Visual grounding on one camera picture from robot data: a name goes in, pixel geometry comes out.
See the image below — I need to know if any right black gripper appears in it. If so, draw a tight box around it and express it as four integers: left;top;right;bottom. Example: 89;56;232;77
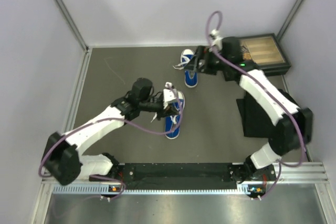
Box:
183;47;229;77

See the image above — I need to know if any blue sneaker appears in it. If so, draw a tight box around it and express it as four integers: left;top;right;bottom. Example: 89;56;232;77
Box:
173;49;198;88
151;91;185;140

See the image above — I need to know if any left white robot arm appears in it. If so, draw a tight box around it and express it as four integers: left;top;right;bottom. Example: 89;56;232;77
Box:
38;78;185;186

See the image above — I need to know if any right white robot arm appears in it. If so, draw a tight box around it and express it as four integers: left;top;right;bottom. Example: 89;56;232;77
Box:
182;37;313;180

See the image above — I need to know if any black glass-lid jewelry box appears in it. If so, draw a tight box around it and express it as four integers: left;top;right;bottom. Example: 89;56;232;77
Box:
239;34;291;77

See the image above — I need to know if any black cloth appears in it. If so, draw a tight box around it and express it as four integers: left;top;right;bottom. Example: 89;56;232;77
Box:
236;91;274;138

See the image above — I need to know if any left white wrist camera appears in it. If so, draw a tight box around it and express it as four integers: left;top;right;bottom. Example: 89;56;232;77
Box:
163;82;179;109

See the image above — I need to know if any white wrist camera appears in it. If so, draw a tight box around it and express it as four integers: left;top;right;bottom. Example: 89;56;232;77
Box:
163;82;179;109
209;29;223;51

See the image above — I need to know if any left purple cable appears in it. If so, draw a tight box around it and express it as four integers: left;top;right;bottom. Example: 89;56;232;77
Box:
38;83;184;199

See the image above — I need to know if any purple cable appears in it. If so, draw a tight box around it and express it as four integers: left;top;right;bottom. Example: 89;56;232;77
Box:
38;83;184;199
204;10;308;200

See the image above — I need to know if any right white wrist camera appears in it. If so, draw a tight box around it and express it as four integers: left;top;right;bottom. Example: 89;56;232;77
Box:
209;29;223;51

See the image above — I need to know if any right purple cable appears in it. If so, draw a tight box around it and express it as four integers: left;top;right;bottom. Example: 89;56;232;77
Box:
204;10;308;200

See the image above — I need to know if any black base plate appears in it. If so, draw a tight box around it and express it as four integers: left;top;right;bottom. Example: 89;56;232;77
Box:
89;162;276;190

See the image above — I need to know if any grey slotted cable duct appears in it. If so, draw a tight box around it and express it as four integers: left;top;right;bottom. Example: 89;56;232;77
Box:
52;184;263;195

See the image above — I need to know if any aluminium frame rail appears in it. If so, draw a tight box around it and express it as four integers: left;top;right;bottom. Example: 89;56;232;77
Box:
50;160;327;185

